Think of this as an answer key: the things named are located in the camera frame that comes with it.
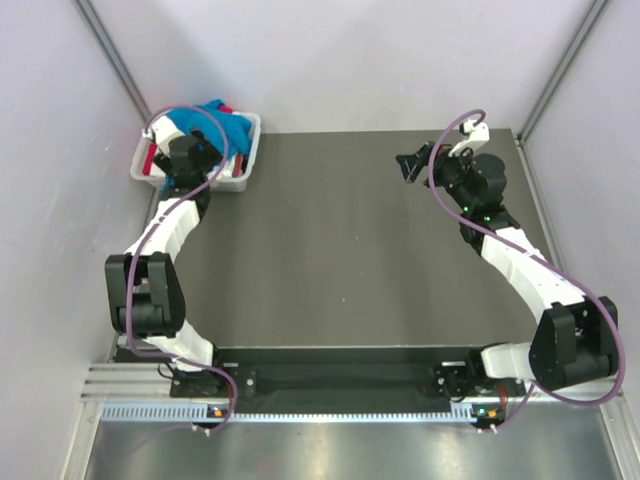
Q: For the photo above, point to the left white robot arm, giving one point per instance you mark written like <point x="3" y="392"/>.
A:
<point x="146" y="300"/>

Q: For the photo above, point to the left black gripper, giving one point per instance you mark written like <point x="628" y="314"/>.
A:
<point x="208" y="151"/>

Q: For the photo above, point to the grey slotted cable duct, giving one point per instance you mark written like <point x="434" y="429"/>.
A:
<point x="209" y="414"/>

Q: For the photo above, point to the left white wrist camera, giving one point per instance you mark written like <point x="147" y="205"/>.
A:
<point x="161" y="132"/>

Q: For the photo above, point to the blue t shirt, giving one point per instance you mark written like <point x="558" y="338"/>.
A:
<point x="217" y="123"/>

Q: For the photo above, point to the white t shirt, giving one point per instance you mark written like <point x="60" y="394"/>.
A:
<point x="225" y="171"/>

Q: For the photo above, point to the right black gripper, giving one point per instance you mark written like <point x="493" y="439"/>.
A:
<point x="411" y="165"/>

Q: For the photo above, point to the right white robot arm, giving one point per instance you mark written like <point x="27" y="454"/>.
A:
<point x="572" y="343"/>

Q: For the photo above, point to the white plastic bin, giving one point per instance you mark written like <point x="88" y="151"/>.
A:
<point x="142" y="167"/>

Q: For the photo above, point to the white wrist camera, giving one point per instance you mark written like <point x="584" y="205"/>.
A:
<point x="474" y="135"/>
<point x="161" y="132"/>

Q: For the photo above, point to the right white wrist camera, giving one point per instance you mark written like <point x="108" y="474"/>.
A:
<point x="474" y="135"/>

